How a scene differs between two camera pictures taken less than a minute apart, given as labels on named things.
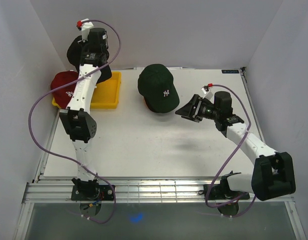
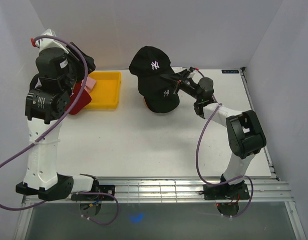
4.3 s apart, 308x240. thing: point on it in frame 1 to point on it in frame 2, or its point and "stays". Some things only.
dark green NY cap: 156,84 stays
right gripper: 187,111 to 183,74
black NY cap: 74,55 to 149,61
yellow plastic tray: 106,95 stays
